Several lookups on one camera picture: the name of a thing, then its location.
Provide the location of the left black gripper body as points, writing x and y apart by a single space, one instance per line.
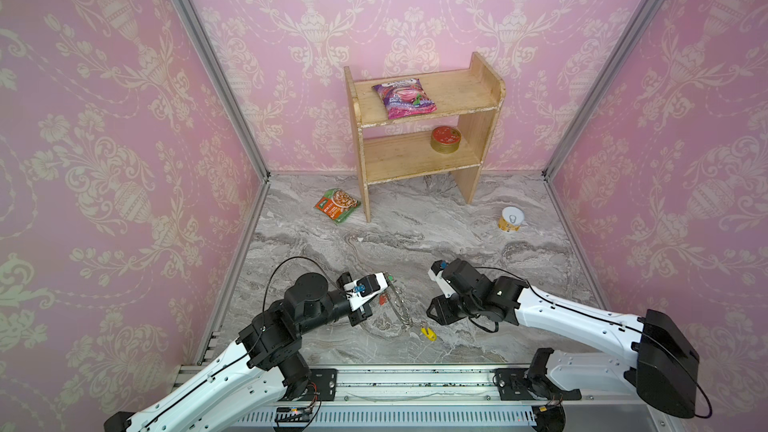
359 315

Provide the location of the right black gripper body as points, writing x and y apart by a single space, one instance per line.
443 310

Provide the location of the metal ring plate with keyrings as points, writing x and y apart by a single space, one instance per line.
399 306

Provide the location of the yellow key tag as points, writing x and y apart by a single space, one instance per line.
429 333

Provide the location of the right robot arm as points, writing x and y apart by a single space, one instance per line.
659 361

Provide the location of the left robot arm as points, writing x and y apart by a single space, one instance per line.
263 364

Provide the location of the green orange soup packet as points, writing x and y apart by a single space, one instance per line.
337 204

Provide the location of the small yellow pull-tab can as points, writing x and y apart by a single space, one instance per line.
511 219

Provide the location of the round red-lid tin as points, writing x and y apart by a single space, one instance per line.
445 139

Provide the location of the purple snack bag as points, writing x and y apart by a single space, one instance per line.
404 97

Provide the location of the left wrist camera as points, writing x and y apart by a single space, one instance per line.
361 291

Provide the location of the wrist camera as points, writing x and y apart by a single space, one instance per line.
361 291
435 273

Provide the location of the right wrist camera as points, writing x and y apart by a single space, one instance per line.
435 273

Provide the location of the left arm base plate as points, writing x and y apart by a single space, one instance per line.
321 385

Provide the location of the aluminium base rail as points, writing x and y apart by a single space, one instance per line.
447 398

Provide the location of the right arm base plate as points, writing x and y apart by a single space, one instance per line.
515 384

